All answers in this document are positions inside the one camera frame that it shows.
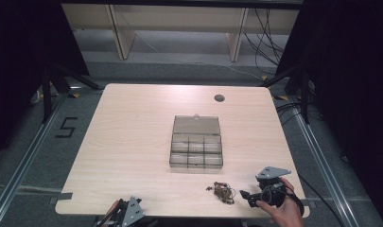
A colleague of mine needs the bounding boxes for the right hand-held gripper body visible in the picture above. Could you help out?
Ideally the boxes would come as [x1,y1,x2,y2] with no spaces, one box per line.
[254,166,292,208]

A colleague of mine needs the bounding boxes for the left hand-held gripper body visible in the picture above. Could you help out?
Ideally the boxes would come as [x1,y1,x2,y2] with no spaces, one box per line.
[113,195,147,227]

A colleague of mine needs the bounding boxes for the brown bead jewelry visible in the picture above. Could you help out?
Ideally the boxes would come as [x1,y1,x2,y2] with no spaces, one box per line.
[205,181,236,205]

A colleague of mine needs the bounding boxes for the clear plastic compartment box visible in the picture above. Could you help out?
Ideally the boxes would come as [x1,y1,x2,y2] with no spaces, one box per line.
[168,113,224,170]

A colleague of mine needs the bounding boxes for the person's left hand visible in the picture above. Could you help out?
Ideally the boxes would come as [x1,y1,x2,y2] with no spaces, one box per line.
[98,200,121,227]

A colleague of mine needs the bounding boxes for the person's right hand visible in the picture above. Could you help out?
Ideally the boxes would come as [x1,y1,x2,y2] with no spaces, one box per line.
[256,177,305,227]

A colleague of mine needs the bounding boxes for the grey tape piece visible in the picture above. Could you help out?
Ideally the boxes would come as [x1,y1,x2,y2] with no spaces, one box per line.
[54,191,74,201]

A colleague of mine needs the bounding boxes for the black metal stand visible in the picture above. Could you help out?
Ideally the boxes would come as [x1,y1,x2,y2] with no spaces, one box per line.
[40,63,106,125]
[258,66,314,125]

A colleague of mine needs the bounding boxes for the black curtain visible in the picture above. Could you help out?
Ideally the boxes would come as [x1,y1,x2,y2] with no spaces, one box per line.
[0,0,90,162]
[273,0,383,227]

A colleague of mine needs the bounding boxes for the light wooden shelf unit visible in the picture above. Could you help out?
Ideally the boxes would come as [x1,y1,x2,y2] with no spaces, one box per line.
[61,3,301,63]

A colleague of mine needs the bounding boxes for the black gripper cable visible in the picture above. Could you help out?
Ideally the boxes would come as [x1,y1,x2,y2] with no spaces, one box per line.
[297,174,345,227]

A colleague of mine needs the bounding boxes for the metal floor rail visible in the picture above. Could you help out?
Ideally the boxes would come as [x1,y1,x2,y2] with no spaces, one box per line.
[0,94,68,227]
[288,96,377,227]

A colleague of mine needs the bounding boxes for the black floor cables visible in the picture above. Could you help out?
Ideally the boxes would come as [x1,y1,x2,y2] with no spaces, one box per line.
[275,101,323,127]

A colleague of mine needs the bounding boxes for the bundle of black cables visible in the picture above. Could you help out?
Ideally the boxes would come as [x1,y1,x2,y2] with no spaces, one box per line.
[243,8,287,77]

